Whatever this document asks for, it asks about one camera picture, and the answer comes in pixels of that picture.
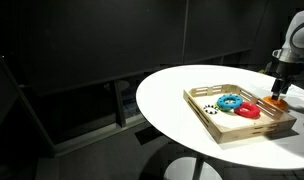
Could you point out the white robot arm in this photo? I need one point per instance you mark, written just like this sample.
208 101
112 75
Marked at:
290 56

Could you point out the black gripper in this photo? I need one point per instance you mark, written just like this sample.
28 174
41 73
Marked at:
284 74

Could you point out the wooden slatted tray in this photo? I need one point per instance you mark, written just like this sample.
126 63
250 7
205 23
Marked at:
231 113

